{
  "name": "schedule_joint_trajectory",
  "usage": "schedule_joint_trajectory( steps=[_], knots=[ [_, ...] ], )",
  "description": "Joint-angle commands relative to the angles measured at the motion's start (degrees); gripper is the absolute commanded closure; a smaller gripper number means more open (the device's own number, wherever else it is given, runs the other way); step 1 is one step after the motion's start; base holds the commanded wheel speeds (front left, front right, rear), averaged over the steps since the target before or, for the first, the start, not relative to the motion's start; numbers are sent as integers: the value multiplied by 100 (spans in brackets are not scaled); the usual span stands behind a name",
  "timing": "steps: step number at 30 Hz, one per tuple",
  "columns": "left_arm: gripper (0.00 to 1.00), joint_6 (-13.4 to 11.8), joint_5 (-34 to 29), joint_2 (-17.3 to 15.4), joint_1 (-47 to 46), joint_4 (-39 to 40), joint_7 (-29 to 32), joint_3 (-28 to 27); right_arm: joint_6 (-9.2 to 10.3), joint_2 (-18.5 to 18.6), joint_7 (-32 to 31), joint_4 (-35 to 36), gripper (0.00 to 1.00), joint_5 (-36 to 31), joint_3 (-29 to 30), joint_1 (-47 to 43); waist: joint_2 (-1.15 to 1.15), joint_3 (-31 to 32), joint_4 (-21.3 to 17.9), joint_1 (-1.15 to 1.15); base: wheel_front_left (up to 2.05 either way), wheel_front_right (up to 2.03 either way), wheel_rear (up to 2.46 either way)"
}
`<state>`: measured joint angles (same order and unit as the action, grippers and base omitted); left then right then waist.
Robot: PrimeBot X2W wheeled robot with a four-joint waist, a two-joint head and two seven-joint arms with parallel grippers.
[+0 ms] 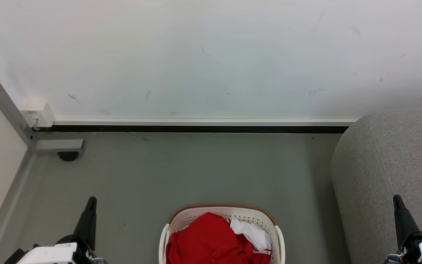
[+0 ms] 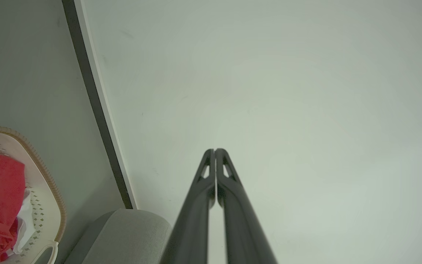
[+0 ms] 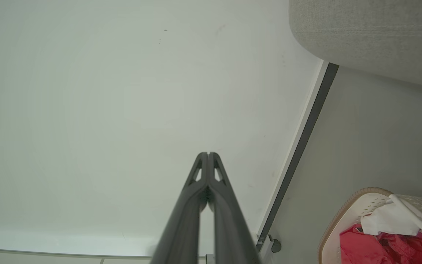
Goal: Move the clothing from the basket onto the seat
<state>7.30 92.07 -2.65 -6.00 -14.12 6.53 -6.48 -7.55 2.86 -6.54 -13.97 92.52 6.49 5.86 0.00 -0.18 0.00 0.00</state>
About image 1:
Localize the white garment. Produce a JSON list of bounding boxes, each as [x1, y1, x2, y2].
[[230, 218, 272, 251]]

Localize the white plastic laundry basket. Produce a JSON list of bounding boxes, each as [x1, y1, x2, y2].
[[159, 203, 286, 264]]

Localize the white wall outlet box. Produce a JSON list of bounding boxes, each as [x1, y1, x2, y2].
[[19, 99, 55, 128]]

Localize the white and black baseboard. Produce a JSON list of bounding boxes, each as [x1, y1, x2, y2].
[[32, 118, 359, 133]]

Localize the red shorts with white trim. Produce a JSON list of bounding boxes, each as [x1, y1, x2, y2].
[[251, 247, 272, 264]]

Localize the grey fabric sofa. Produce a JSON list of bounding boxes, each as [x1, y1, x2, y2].
[[330, 108, 422, 264]]

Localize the black round frame foot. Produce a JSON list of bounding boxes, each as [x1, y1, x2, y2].
[[58, 151, 79, 162]]

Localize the grey metal frame leg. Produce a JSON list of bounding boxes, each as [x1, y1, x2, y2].
[[0, 72, 84, 153]]

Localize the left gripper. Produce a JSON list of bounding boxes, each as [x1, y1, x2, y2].
[[16, 196, 97, 264]]

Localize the red shirt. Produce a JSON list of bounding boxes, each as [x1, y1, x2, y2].
[[166, 212, 256, 264]]

